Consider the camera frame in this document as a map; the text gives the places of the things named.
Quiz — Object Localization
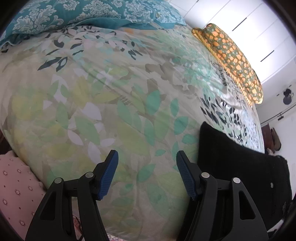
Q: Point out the black pants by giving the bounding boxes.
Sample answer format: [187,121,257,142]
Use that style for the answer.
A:
[196,122,292,232]

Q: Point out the brown wooden dresser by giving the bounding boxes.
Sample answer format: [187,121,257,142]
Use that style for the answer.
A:
[261,123,272,153]

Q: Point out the small blue patterned pillow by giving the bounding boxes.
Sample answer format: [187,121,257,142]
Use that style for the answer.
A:
[129,0,187,29]

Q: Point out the brown bag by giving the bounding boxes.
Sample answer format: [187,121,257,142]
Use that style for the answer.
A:
[269,127,282,151]

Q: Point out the floral bed cover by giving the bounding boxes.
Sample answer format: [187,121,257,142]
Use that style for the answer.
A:
[0,22,265,241]

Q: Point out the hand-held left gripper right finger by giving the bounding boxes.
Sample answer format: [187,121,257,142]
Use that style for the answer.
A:
[176,150,270,241]

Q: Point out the white wardrobe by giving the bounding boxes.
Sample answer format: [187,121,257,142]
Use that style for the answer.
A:
[169,0,296,84]

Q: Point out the large blue patterned pillow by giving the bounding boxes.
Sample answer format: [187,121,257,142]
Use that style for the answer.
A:
[0,0,160,47]

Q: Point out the white door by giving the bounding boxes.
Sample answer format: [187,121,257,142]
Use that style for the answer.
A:
[257,76,296,130]

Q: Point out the orange floral folded blanket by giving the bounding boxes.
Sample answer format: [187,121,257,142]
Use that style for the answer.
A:
[191,23,264,105]

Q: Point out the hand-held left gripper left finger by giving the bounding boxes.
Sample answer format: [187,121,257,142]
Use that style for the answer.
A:
[25,149,119,241]

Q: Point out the pink dotted bed sheet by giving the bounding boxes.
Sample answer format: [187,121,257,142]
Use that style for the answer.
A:
[0,151,48,240]

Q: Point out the black hanging item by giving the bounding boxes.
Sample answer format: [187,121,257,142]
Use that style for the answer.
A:
[282,88,295,105]

